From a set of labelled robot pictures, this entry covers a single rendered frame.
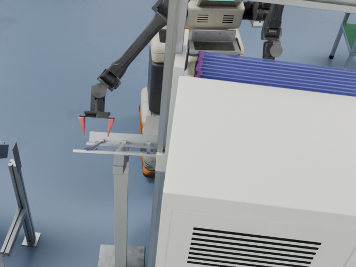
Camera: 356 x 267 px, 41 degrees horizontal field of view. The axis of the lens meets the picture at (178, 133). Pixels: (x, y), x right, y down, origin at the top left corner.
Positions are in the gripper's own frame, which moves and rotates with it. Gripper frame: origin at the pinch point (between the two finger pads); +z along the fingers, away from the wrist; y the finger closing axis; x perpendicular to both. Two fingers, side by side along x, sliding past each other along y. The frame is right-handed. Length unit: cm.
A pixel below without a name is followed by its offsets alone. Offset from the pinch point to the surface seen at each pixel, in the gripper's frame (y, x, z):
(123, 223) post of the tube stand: 12, 29, 43
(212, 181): 33, -115, 1
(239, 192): 37, -117, 2
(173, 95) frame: 27, -85, -14
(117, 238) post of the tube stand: 9, 38, 53
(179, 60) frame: 27, -88, -22
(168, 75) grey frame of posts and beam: 25, -82, -19
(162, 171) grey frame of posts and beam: 26, -60, 6
